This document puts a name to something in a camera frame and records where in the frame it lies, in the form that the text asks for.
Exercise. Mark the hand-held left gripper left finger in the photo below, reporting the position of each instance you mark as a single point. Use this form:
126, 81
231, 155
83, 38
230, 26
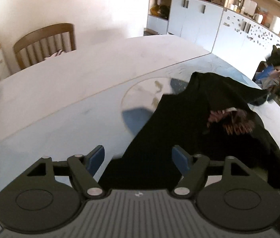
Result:
95, 160

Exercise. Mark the slatted wooden chair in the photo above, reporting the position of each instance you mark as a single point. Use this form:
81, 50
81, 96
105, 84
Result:
43, 31

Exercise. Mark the white electric kettle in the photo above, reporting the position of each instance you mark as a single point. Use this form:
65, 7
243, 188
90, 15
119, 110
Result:
276, 24

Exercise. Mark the grey sticker-covered cabinet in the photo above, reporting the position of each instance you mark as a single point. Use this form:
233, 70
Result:
244, 44

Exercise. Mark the black t-shirt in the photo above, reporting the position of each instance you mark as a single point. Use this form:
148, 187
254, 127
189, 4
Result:
179, 124

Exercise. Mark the small grey cabinet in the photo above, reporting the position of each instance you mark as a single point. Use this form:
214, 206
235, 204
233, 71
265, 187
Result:
156, 24

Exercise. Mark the white plastic container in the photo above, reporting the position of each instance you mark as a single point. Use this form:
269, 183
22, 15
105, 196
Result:
250, 6

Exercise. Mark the white mug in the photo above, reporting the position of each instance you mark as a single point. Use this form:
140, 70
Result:
258, 18

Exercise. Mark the striped cloth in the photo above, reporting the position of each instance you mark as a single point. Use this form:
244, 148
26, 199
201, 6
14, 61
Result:
54, 55

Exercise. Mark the glass jar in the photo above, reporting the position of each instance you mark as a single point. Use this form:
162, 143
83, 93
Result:
239, 1

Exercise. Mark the grey two-door cabinet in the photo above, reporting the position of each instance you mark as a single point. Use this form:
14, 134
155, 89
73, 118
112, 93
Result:
194, 19

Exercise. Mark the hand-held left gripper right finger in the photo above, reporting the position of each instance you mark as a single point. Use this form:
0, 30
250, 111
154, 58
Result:
181, 160

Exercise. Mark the bag of snacks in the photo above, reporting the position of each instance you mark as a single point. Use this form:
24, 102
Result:
159, 10

